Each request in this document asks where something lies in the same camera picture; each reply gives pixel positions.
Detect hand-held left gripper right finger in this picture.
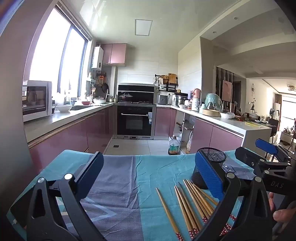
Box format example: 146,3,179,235
195,150,275,241

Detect ceiling light panel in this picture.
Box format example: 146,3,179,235
134,19,153,36

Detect person's right hand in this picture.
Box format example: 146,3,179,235
268,192,296,230

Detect framed wall picture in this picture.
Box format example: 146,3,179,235
222,80,233,102

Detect blue and grey tablecloth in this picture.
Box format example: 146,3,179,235
7,149,257,241

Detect pink base cabinets under window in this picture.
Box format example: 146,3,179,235
24,103,115,163

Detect black range hood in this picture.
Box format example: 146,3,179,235
118,83,155,104

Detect bunch of bamboo chopsticks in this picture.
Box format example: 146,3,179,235
155,179,237,241

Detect pink wall cabinet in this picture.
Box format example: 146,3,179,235
101,43,127,67

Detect cooking oil bottle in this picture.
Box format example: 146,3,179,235
168,136,179,156

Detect teal mesh food cover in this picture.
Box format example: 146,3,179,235
205,93,223,112

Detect black built-in oven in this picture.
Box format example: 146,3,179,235
115,104,156,140

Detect white water heater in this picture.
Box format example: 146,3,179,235
92,46,104,71

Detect white countertop oven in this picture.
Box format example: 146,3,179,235
22,80,53,122

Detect black mesh utensil holder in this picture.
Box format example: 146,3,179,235
191,148,227,189

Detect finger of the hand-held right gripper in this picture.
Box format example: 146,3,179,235
255,138,296,163
235,147,263,173

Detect kitchen window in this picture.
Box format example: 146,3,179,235
29,7,89,98

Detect steel kitchen sink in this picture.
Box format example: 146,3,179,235
69,105,93,111

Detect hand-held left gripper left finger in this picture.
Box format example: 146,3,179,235
26,152,104,241

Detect pink base cabinets with peninsula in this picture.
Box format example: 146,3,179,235
154,105,272,154

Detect black wall rack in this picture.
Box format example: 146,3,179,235
154,74,178,92

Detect steel stock pot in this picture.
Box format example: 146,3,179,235
175,93,188,106

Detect round bamboo steamer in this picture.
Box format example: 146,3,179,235
202,109,220,117

